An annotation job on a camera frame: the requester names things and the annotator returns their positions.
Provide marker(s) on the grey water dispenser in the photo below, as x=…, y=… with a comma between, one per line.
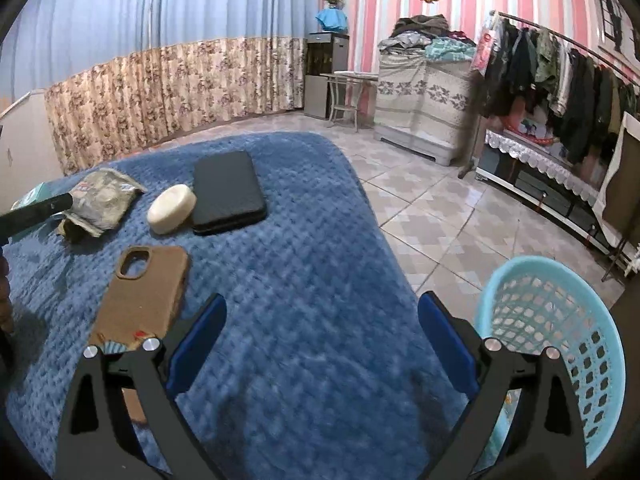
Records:
x=325, y=53

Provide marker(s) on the black phone case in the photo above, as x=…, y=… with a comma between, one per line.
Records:
x=228, y=193

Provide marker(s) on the low shelf with lace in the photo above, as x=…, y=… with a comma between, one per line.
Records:
x=544, y=182

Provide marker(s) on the blue floral curtain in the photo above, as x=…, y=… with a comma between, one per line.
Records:
x=118, y=76

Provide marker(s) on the framed wall picture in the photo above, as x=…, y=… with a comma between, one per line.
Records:
x=619, y=36

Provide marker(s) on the small folding table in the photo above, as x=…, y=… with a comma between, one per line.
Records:
x=345, y=92

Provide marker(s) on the blue quilted blanket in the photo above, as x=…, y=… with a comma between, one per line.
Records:
x=322, y=370

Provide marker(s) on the chair with beige cover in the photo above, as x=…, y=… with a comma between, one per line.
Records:
x=617, y=205

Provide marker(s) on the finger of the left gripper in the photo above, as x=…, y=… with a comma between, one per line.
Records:
x=24, y=218

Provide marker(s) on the brown phone case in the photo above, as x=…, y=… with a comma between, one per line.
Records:
x=143, y=298

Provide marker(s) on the teal tissue box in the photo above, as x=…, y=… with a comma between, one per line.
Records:
x=39, y=193

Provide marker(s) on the blue potted plant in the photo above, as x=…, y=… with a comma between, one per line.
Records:
x=332, y=17

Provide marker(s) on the crumpled grey snack bag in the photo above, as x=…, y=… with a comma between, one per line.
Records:
x=100, y=202

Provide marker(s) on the light blue plastic basket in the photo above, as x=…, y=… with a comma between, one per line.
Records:
x=533, y=302

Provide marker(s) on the clothes rack with garments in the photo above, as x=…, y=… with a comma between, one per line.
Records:
x=551, y=91

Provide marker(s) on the white round tin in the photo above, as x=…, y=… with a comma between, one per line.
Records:
x=171, y=209

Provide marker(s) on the pile of folded clothes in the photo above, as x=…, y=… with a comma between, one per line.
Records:
x=429, y=36

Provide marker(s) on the cloth covered cabinet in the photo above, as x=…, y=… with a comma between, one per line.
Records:
x=424, y=106

